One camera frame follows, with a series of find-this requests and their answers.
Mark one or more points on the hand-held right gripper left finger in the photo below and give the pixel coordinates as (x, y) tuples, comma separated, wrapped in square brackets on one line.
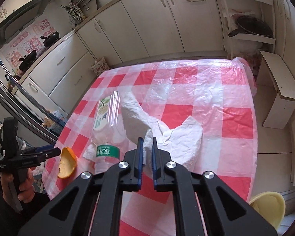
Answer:
[(140, 164)]

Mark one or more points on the white shelf rack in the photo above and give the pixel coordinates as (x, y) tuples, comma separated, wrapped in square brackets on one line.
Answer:
[(271, 2)]

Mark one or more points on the yellow plastic stool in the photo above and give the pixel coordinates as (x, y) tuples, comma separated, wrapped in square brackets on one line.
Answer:
[(269, 206)]

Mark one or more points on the white kitchen cabinets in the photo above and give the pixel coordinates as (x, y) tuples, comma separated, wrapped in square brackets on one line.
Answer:
[(137, 17)]

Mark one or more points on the black frying pan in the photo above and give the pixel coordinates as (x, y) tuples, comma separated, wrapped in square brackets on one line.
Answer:
[(255, 27)]

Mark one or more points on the white paper towel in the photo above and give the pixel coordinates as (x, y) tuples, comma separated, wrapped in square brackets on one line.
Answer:
[(182, 137)]

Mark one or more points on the pink wall stickers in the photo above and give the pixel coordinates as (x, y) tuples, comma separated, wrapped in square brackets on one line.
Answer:
[(22, 43)]

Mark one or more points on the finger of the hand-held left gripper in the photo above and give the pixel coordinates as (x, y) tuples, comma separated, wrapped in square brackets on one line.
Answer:
[(45, 148), (50, 153)]

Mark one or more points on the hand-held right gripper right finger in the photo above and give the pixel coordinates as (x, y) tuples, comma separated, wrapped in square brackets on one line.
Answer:
[(155, 167)]

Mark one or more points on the wall utensil rack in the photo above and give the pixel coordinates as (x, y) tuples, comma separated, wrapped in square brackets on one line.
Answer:
[(76, 9)]

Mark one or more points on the person's left hand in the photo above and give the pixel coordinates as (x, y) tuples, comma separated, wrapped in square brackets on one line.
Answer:
[(27, 186)]

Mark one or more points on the white low bench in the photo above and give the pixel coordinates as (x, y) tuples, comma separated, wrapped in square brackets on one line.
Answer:
[(282, 83)]

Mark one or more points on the floral trash bin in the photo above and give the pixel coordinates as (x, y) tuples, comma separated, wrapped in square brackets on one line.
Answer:
[(100, 66)]

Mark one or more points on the red white checkered plastic tablecloth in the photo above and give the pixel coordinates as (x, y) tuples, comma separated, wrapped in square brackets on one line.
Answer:
[(211, 103)]

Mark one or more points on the range hood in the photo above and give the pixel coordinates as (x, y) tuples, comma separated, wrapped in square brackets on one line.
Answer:
[(22, 14)]

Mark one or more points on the grey refrigerator door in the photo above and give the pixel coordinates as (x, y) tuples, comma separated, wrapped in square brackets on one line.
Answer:
[(27, 108)]

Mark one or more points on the clear plastic bottle green label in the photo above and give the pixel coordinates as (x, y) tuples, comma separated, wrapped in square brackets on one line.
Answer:
[(105, 118)]

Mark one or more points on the black wok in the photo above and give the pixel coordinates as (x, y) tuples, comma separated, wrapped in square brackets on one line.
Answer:
[(27, 60), (51, 39)]

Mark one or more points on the orange peel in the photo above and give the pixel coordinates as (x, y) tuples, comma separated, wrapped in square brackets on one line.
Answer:
[(68, 162)]

